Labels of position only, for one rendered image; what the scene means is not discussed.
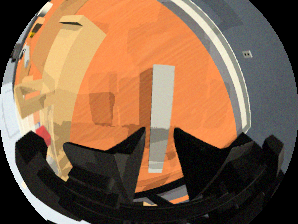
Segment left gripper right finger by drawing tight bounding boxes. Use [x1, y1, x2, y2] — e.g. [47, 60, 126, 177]
[173, 128, 254, 201]

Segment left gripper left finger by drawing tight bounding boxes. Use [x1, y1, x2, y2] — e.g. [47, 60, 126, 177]
[63, 127, 146, 204]

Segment grey cylinder with white top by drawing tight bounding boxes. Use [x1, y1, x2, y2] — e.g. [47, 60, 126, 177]
[37, 2, 53, 17]

